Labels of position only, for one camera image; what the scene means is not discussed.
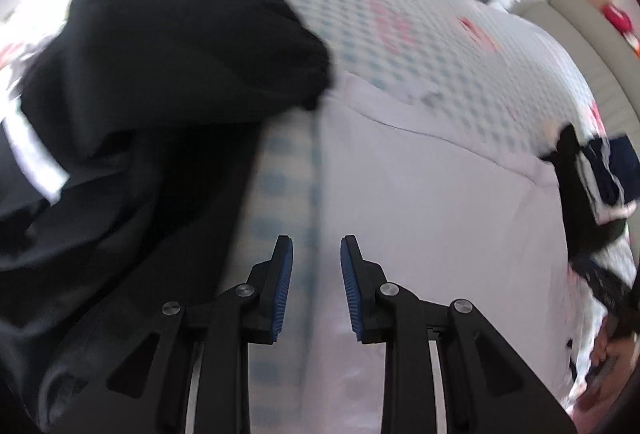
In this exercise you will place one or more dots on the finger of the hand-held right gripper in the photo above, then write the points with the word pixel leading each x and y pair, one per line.
pixel 605 286

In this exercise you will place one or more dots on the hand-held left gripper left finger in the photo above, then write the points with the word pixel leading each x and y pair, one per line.
pixel 282 289

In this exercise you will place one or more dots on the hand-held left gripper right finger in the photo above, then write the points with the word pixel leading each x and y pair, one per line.
pixel 350 289

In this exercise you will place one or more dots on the white shirt navy trim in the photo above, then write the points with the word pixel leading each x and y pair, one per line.
pixel 440 224

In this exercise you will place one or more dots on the stack of folded clothes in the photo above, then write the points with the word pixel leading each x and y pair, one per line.
pixel 575 194

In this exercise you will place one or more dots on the black clothes heap white stripe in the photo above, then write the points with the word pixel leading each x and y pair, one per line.
pixel 150 89

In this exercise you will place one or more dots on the person's right hand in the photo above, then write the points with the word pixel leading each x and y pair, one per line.
pixel 617 374

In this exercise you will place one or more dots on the folded white pink garment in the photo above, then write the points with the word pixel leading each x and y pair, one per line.
pixel 617 211

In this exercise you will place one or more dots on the folded navy striped garment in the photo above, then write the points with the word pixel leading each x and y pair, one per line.
pixel 615 169

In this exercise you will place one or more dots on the blue checkered cartoon blanket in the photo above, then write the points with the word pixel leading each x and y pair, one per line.
pixel 400 39

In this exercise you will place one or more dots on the red plush toy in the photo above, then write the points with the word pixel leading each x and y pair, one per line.
pixel 617 17

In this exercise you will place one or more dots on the white printed bedsheet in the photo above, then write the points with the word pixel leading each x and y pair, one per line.
pixel 15 59

